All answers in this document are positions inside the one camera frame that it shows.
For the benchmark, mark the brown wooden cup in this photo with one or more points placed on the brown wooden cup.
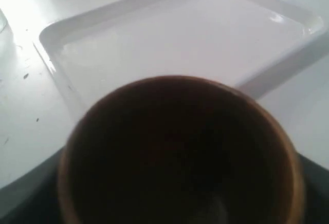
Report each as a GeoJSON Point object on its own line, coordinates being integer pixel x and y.
{"type": "Point", "coordinates": [179, 149]}

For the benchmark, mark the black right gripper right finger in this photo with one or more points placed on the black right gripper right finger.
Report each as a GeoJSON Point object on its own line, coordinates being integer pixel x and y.
{"type": "Point", "coordinates": [316, 191]}

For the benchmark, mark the clear plastic shaker body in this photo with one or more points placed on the clear plastic shaker body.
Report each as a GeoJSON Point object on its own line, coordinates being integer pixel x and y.
{"type": "Point", "coordinates": [3, 21]}

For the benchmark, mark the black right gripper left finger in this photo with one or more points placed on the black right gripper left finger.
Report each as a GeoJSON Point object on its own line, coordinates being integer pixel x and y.
{"type": "Point", "coordinates": [33, 197]}

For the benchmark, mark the white rectangular tray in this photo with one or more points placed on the white rectangular tray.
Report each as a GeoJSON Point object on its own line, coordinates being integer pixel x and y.
{"type": "Point", "coordinates": [252, 45]}

